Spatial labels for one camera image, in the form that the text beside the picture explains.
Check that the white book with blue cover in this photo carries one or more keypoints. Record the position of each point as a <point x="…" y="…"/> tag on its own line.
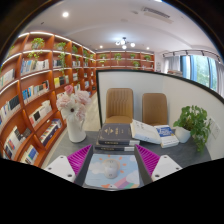
<point x="166" y="135"/>

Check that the thick white book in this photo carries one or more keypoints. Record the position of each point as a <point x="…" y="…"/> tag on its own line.
<point x="145" y="131"/>

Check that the window with grey curtains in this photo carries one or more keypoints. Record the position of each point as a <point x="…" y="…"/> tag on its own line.
<point x="200" y="68"/>

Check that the ceiling air vent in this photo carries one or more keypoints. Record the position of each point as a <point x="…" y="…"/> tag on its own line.
<point x="156" y="14"/>

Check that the white wall socket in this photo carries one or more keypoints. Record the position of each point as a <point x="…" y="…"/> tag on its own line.
<point x="215" y="128"/>

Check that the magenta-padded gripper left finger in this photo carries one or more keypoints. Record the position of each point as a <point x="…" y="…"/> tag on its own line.
<point x="60" y="168"/>

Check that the tan padded chair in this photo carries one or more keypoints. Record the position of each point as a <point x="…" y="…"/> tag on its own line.
<point x="119" y="103"/>
<point x="155" y="108"/>

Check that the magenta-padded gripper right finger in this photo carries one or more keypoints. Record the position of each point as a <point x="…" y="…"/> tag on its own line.
<point x="166" y="166"/>

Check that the ceiling lamp with round bulbs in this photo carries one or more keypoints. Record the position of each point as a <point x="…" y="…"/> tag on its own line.
<point x="124" y="42"/>

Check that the pastel cloud print mouse pad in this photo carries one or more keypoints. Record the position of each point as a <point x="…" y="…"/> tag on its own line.
<point x="128" y="170"/>

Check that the orange wooden shelf unit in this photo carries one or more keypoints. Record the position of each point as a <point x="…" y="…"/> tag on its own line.
<point x="33" y="100"/>

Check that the green plant in white pot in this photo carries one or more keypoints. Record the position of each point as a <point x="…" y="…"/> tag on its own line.
<point x="193" y="121"/>

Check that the white vase with pink flowers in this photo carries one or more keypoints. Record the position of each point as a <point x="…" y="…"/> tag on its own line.
<point x="76" y="131"/>

